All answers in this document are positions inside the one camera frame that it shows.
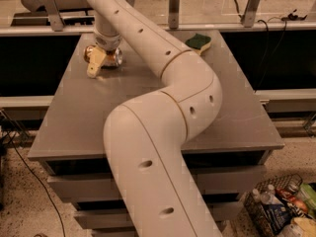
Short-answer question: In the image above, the grey metal rail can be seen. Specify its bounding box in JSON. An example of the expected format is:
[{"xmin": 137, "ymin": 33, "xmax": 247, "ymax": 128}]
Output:
[{"xmin": 0, "ymin": 21, "xmax": 316, "ymax": 37}]

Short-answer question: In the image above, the bottom grey drawer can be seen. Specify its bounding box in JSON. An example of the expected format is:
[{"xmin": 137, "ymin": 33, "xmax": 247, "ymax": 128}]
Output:
[{"xmin": 92, "ymin": 221, "xmax": 223, "ymax": 237}]

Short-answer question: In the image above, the metal bracket post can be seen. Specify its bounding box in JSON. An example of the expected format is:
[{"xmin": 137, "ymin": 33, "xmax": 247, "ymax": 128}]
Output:
[
  {"xmin": 241, "ymin": 0, "xmax": 261, "ymax": 28},
  {"xmin": 41, "ymin": 0, "xmax": 64, "ymax": 32},
  {"xmin": 168, "ymin": 0, "xmax": 180, "ymax": 29}
]

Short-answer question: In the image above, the black floor cable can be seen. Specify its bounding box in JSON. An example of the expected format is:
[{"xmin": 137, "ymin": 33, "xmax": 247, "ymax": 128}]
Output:
[{"xmin": 0, "ymin": 128, "xmax": 67, "ymax": 237}]

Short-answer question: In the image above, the red snack packet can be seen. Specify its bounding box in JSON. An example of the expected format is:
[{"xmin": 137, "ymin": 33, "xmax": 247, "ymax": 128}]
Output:
[{"xmin": 276, "ymin": 188, "xmax": 308, "ymax": 213}]

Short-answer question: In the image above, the middle grey drawer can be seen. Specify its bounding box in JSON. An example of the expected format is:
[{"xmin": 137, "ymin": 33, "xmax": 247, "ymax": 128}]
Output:
[{"xmin": 74, "ymin": 200, "xmax": 243, "ymax": 229}]

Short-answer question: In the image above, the blue snack bag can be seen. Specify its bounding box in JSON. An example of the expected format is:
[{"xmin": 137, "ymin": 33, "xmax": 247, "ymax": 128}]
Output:
[{"xmin": 263, "ymin": 204, "xmax": 292, "ymax": 234}]

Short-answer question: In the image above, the wire basket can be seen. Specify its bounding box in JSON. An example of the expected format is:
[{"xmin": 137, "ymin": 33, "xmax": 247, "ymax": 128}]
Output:
[{"xmin": 244, "ymin": 174, "xmax": 304, "ymax": 237}]

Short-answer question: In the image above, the crushed orange soda can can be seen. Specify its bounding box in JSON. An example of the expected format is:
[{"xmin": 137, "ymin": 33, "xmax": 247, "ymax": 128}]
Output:
[{"xmin": 84, "ymin": 48, "xmax": 122, "ymax": 67}]

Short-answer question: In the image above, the top grey drawer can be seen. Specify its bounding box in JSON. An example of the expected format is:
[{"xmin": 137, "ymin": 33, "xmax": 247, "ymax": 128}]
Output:
[{"xmin": 47, "ymin": 165, "xmax": 266, "ymax": 202}]

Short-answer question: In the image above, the grey drawer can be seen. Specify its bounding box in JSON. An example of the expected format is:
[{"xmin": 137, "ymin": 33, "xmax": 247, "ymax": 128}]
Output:
[
  {"xmin": 92, "ymin": 221, "xmax": 223, "ymax": 237},
  {"xmin": 74, "ymin": 200, "xmax": 243, "ymax": 229},
  {"xmin": 47, "ymin": 165, "xmax": 266, "ymax": 202}
]

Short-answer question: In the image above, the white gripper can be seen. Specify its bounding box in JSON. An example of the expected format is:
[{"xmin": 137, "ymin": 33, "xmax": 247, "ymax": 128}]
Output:
[{"xmin": 86, "ymin": 30, "xmax": 121, "ymax": 78}]

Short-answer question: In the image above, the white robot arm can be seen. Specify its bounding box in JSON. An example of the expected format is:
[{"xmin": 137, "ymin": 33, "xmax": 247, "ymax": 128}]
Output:
[{"xmin": 88, "ymin": 0, "xmax": 222, "ymax": 237}]

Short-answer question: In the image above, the right metal bracket post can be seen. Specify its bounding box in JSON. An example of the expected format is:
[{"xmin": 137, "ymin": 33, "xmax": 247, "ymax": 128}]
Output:
[{"xmin": 241, "ymin": 0, "xmax": 261, "ymax": 28}]

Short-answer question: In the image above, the clear plastic water bottle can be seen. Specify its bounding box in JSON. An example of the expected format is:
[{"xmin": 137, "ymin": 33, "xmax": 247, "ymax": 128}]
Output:
[{"xmin": 260, "ymin": 185, "xmax": 281, "ymax": 204}]

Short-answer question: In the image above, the green and yellow sponge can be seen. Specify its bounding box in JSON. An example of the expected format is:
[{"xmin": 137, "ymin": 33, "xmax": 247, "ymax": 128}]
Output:
[{"xmin": 185, "ymin": 34, "xmax": 211, "ymax": 55}]

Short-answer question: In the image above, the black cable on ledge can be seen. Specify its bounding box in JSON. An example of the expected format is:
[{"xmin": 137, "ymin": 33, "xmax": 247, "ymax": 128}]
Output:
[{"xmin": 230, "ymin": 0, "xmax": 302, "ymax": 91}]

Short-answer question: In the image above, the green snack bag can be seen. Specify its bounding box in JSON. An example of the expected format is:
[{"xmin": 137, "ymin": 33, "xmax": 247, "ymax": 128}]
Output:
[{"xmin": 297, "ymin": 183, "xmax": 316, "ymax": 210}]

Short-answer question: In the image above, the middle metal bracket post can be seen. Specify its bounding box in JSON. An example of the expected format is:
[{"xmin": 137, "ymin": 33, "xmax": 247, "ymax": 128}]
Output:
[{"xmin": 168, "ymin": 0, "xmax": 180, "ymax": 29}]

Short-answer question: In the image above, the left metal bracket post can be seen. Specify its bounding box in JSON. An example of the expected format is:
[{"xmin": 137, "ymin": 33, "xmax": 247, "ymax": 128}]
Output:
[{"xmin": 41, "ymin": 0, "xmax": 64, "ymax": 32}]

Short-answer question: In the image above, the grey drawer cabinet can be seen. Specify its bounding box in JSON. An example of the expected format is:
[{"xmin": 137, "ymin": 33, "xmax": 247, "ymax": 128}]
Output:
[{"xmin": 27, "ymin": 29, "xmax": 285, "ymax": 237}]

